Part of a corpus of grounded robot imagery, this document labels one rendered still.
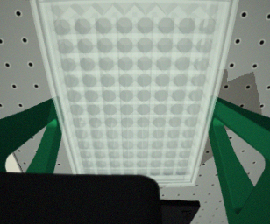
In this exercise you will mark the grey perforated base plate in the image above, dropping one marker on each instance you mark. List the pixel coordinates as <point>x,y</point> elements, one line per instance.
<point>246,83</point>

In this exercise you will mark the clear plastic plate lid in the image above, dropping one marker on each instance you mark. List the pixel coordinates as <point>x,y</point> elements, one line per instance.
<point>135,82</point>

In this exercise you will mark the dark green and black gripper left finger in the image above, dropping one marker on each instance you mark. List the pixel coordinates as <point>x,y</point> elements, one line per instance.
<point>17,129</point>

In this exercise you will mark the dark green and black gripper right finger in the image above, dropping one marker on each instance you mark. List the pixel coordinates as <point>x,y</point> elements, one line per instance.
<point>244,203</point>

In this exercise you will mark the black plate nest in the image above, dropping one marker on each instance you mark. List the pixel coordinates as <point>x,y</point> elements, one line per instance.
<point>178,211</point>

